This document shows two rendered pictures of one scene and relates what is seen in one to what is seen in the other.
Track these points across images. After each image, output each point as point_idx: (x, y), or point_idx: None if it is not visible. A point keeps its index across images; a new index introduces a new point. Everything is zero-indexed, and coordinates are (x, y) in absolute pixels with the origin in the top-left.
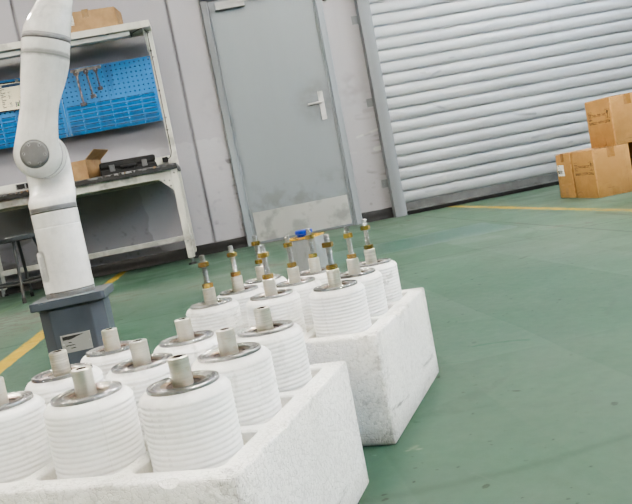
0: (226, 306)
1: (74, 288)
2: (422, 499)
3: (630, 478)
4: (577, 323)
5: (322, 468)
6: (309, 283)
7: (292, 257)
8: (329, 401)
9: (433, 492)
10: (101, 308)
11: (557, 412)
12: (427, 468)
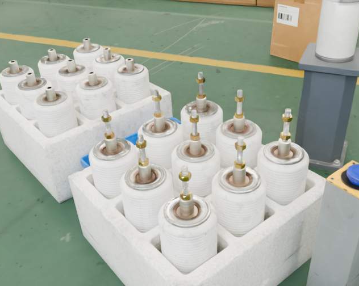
0: (182, 113)
1: (315, 51)
2: (18, 207)
3: None
4: None
5: (24, 147)
6: (174, 154)
7: (192, 130)
8: (28, 139)
9: (17, 214)
10: (309, 76)
11: None
12: (38, 226)
